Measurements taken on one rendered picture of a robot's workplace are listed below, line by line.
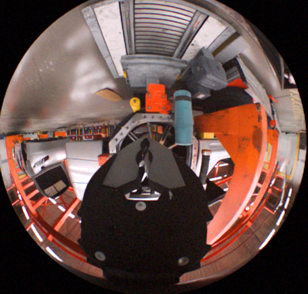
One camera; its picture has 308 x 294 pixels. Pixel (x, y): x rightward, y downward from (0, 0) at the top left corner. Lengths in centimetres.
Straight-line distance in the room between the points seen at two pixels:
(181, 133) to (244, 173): 43
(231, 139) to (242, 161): 16
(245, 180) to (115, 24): 107
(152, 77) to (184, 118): 49
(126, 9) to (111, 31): 18
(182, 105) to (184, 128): 10
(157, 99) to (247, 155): 58
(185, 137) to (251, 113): 39
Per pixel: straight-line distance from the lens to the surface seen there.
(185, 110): 41
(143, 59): 73
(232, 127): 60
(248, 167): 56
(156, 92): 53
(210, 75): 51
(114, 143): 51
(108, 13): 64
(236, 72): 79
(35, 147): 258
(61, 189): 360
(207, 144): 86
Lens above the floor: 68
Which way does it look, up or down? 6 degrees up
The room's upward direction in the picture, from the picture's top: 180 degrees clockwise
